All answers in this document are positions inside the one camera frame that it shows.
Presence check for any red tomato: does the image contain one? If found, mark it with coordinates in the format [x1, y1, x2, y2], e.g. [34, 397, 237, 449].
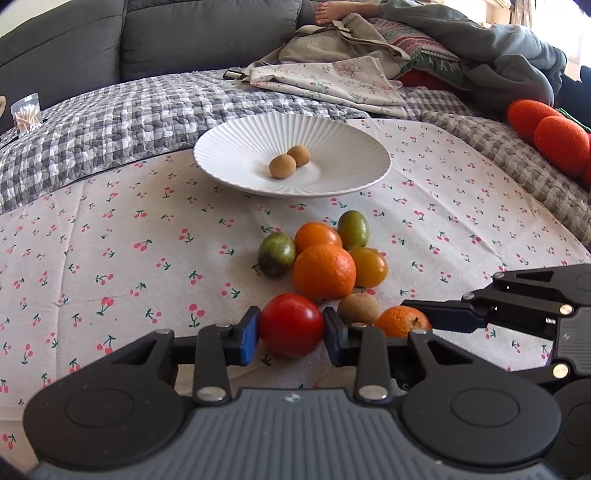
[259, 293, 325, 358]

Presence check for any small orange tomato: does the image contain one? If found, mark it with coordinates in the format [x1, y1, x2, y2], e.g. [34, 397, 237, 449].
[294, 222, 342, 254]

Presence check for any brown longan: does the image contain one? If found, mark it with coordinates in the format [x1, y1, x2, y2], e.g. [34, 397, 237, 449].
[287, 144, 311, 168]
[269, 154, 297, 180]

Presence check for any person's bare foot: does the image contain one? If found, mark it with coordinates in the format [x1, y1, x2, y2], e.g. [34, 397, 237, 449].
[315, 1, 381, 25]

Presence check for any beige canvas bag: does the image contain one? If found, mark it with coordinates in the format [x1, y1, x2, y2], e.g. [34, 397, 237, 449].
[246, 14, 411, 79]

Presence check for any green fruit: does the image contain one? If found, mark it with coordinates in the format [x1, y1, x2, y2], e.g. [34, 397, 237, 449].
[257, 232, 296, 278]
[338, 210, 370, 250]

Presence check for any grey checkered quilt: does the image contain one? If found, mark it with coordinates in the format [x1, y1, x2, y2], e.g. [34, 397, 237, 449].
[0, 68, 445, 216]

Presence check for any brown longan right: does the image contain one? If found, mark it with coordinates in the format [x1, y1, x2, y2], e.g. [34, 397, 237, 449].
[287, 144, 311, 168]

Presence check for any large orange front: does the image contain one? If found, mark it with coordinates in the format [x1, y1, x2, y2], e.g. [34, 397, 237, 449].
[374, 305, 433, 338]

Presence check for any patterned red green pillow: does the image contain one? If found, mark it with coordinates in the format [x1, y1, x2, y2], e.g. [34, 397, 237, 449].
[371, 18, 471, 91]

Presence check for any brown longan left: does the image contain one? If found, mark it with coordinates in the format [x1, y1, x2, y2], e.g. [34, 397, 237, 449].
[269, 154, 297, 180]

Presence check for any large orange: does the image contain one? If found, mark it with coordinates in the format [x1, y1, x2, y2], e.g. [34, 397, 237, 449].
[374, 305, 433, 338]
[291, 243, 356, 303]

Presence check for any cherry print tablecloth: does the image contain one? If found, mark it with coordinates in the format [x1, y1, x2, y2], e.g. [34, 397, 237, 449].
[1, 120, 590, 470]

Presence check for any grey blue garment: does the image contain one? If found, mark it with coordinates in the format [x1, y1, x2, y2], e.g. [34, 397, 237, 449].
[379, 1, 567, 112]

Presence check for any floral folded cloth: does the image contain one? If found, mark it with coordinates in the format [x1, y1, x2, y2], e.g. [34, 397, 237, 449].
[247, 56, 407, 119]

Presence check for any white ribbed plate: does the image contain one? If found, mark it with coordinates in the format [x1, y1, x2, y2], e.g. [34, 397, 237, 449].
[193, 113, 392, 198]

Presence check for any clear bag of swabs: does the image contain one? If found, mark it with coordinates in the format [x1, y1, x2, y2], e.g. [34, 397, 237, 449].
[11, 93, 42, 133]

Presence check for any red plush toy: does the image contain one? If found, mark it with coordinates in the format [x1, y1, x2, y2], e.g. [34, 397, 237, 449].
[507, 99, 590, 190]

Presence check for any brown kiwi fruit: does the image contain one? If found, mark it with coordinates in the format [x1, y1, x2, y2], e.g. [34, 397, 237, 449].
[338, 293, 381, 325]

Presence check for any grey woven blanket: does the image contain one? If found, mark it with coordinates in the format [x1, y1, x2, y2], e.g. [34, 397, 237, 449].
[421, 111, 591, 247]

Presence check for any yellow orange tomato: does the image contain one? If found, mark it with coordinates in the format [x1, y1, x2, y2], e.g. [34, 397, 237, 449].
[349, 247, 389, 289]

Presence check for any dark grey sofa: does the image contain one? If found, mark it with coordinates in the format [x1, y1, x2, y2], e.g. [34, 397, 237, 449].
[1, 1, 315, 108]

